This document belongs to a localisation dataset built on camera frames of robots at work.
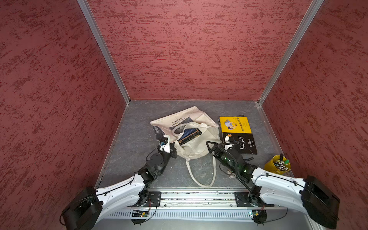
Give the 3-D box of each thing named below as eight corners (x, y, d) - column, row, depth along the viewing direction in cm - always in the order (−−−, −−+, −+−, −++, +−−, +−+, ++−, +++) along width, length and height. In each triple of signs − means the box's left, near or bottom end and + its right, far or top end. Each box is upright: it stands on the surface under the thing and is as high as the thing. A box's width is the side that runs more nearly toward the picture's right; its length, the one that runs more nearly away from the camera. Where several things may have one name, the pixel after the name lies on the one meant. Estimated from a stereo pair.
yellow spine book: (222, 135, 102) (223, 132, 99) (219, 119, 112) (220, 116, 109) (250, 135, 102) (252, 132, 99) (245, 119, 112) (246, 116, 109)
